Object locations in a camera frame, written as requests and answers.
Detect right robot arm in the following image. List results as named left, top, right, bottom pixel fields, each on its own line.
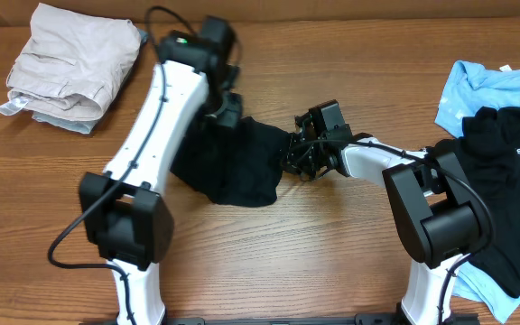
left=283, top=100, right=495, bottom=324

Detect folded beige pants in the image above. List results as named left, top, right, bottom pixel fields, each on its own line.
left=0, top=3, right=142, bottom=122

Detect light blue t-shirt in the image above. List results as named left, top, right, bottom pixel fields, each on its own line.
left=435, top=60, right=520, bottom=324

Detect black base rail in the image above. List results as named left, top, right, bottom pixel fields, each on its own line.
left=79, top=311, right=482, bottom=325

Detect black printed t-shirt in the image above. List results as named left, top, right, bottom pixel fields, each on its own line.
left=427, top=107, right=520, bottom=298

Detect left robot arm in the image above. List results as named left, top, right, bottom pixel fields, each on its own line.
left=79, top=16, right=242, bottom=324

